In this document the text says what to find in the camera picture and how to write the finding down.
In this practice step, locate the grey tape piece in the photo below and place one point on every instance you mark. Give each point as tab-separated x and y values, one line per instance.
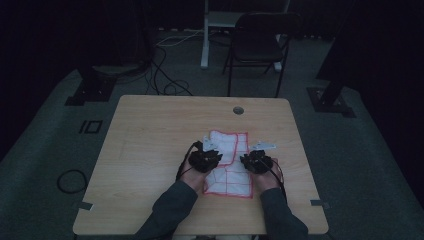
319	203
86	206

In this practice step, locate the person's left hand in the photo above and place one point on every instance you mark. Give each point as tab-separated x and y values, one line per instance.
193	178

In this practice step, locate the white cloth with pink edge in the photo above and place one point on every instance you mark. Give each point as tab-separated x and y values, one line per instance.
233	180

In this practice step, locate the grey table grommet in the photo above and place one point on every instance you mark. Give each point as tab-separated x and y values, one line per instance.
238	110

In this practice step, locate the person's right hand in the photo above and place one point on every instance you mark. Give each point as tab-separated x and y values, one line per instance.
270	181

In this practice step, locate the white desk frame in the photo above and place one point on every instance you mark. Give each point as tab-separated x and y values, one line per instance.
206	33

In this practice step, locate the black folding chair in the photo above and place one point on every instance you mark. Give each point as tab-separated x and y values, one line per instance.
258	43

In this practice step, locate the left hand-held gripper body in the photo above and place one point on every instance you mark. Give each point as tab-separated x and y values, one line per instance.
205	160

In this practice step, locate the black metal stand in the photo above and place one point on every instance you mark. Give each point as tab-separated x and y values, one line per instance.
330	96
91	88

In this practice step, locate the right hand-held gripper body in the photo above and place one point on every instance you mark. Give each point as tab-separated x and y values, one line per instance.
256	161

